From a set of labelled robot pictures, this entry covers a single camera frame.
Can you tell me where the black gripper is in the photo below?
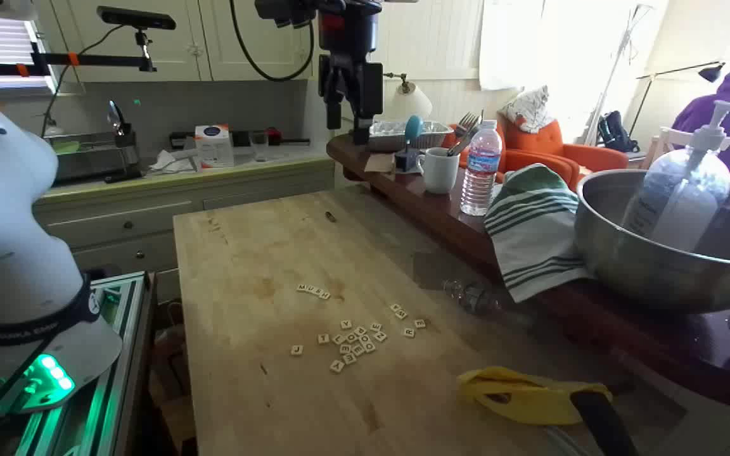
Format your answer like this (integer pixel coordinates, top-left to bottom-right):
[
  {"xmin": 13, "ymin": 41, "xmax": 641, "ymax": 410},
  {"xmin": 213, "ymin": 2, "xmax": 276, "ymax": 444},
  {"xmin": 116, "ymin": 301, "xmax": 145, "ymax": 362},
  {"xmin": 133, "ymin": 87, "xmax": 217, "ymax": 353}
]
[{"xmin": 320, "ymin": 0, "xmax": 382, "ymax": 145}]

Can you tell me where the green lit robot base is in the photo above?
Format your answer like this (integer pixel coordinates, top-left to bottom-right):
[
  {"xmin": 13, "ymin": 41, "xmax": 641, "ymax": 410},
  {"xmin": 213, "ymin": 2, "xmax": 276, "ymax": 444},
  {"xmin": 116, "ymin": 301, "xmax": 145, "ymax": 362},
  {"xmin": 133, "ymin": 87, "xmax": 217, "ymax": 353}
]
[{"xmin": 0, "ymin": 271, "xmax": 154, "ymax": 456}]

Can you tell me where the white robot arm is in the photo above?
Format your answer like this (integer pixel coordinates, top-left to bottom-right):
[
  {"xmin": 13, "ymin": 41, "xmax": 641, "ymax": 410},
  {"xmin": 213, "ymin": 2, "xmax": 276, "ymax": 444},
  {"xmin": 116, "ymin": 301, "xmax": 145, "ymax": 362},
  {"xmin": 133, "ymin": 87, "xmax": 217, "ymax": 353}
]
[{"xmin": 0, "ymin": 108, "xmax": 122, "ymax": 410}]

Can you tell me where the letter tile T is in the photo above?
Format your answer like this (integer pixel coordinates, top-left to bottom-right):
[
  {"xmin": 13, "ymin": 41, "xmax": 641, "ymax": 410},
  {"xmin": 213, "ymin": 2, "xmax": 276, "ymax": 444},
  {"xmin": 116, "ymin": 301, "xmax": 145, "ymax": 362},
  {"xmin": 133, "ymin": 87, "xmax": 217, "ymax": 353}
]
[{"xmin": 288, "ymin": 344, "xmax": 303, "ymax": 357}]

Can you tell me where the white mug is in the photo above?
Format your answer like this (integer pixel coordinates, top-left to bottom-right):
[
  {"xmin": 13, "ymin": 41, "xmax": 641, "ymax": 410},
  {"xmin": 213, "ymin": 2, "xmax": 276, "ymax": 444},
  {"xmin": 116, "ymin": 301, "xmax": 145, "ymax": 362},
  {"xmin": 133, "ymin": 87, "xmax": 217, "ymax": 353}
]
[{"xmin": 417, "ymin": 148, "xmax": 459, "ymax": 195}]

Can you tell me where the white container on counter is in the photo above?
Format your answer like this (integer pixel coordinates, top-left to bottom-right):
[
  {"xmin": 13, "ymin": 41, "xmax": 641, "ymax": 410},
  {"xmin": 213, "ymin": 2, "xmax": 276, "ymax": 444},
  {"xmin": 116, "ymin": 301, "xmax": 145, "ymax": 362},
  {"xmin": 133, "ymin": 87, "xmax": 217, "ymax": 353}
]
[{"xmin": 194, "ymin": 125, "xmax": 233, "ymax": 164}]

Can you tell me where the clear water bottle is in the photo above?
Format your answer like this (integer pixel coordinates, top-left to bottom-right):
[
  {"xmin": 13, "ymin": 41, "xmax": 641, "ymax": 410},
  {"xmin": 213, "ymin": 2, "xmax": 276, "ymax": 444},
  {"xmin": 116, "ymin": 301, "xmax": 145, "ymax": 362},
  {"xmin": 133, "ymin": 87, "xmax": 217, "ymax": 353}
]
[{"xmin": 459, "ymin": 120, "xmax": 501, "ymax": 215}]

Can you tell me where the orange cloth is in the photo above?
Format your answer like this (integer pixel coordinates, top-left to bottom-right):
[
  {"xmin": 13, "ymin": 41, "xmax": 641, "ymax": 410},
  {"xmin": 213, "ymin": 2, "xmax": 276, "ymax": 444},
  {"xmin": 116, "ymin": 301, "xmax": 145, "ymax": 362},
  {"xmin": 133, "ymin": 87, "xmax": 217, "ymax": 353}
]
[{"xmin": 496, "ymin": 111, "xmax": 630, "ymax": 190}]

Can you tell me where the green striped dish towel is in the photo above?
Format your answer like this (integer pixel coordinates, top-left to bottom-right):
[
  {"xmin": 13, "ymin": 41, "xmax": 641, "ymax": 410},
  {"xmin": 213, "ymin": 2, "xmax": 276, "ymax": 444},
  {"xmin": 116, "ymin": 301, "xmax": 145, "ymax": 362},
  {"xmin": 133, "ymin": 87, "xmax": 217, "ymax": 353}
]
[{"xmin": 483, "ymin": 164, "xmax": 588, "ymax": 305}]

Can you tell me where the white pump dispenser bottle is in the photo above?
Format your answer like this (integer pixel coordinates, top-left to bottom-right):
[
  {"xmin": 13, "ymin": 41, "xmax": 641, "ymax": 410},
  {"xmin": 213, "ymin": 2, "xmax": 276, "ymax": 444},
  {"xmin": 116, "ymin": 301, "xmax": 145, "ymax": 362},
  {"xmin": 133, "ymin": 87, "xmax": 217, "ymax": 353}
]
[{"xmin": 624, "ymin": 98, "xmax": 730, "ymax": 250}]

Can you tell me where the steel mixing bowl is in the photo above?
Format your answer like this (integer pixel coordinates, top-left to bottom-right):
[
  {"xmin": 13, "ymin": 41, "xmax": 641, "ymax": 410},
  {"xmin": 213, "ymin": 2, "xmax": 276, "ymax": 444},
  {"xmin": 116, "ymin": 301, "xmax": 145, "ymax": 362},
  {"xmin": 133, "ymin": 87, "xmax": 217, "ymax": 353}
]
[{"xmin": 576, "ymin": 171, "xmax": 730, "ymax": 314}]

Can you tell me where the black cable loop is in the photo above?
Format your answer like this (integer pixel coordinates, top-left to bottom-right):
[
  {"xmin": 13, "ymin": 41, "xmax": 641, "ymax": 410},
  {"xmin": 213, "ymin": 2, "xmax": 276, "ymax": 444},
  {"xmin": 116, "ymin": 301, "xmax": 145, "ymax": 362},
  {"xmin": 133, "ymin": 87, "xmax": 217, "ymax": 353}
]
[{"xmin": 227, "ymin": 0, "xmax": 316, "ymax": 87}]

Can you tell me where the black camera on mount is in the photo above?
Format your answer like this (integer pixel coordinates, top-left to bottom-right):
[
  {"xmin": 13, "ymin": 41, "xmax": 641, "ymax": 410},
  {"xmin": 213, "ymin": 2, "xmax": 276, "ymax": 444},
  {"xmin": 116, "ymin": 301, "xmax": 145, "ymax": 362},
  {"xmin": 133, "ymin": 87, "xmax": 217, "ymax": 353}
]
[{"xmin": 95, "ymin": 5, "xmax": 176, "ymax": 72}]

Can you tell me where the yellow black handled tool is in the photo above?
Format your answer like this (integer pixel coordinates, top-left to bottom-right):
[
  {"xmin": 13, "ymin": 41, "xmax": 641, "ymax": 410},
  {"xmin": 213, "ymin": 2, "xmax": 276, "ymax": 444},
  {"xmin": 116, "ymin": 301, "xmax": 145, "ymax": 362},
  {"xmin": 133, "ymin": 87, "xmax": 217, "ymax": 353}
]
[{"xmin": 456, "ymin": 364, "xmax": 638, "ymax": 456}]

